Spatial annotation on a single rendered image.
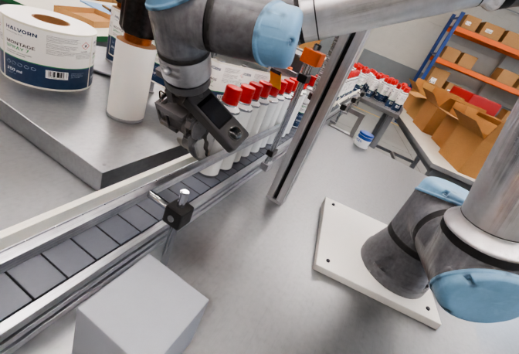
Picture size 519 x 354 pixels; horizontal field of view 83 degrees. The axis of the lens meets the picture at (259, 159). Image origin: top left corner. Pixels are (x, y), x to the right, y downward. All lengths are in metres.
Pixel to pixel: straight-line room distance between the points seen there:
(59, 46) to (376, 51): 7.82
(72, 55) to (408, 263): 0.89
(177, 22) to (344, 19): 0.24
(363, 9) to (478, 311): 0.45
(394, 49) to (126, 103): 7.87
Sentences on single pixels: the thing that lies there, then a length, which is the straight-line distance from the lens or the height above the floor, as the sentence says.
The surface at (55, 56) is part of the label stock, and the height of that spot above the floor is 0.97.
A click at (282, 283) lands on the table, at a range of 0.59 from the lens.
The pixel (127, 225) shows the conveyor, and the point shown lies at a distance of 0.52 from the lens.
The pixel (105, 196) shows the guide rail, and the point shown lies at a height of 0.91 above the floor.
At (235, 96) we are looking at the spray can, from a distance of 0.59.
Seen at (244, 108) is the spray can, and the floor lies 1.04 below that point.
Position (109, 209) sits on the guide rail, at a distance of 0.42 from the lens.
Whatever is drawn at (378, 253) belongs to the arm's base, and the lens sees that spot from 0.69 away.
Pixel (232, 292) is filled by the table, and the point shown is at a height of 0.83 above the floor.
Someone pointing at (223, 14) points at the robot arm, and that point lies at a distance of 0.38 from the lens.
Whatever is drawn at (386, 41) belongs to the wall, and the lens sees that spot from 8.34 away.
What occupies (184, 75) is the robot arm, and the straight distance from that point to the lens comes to 0.44.
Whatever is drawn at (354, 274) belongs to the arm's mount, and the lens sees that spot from 0.67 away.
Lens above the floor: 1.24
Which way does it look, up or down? 26 degrees down
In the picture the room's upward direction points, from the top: 23 degrees clockwise
